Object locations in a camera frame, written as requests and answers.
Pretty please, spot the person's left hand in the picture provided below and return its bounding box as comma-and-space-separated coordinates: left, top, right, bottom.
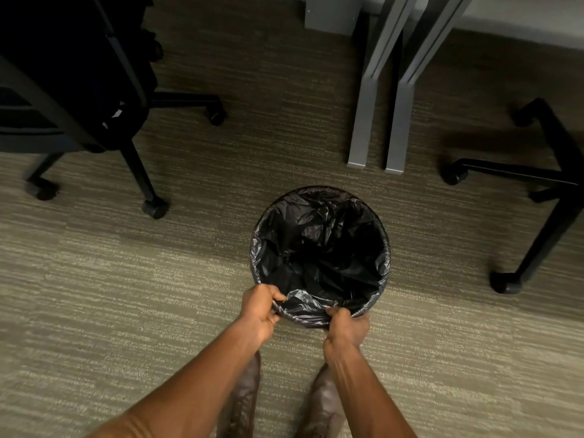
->
239, 284, 288, 347

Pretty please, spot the person's right hand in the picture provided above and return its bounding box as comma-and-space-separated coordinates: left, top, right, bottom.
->
322, 307, 371, 361

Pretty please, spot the black plastic bag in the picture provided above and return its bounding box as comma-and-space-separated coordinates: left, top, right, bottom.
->
249, 186, 392, 329

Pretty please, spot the person's right forearm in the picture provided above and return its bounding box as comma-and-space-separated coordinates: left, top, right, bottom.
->
324, 344, 419, 438

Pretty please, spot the person's left forearm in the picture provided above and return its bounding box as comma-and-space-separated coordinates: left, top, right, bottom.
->
86, 319, 270, 438

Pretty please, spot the brown leather right shoe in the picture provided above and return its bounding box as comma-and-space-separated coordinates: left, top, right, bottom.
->
294, 362, 347, 438

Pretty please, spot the brown leather shoe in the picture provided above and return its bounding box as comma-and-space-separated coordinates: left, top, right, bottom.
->
294, 362, 347, 438
217, 350, 262, 438

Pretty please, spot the brown leather left shoe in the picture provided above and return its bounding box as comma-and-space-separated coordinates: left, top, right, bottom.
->
217, 350, 262, 438

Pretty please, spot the grey metal desk leg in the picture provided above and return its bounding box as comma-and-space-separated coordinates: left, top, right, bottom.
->
384, 0, 475, 175
346, 0, 419, 170

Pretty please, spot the black office chair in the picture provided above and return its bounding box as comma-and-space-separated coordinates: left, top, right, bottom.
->
0, 0, 228, 220
440, 97, 584, 295

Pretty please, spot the grey metal box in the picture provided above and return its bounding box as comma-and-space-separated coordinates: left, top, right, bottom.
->
304, 0, 364, 37

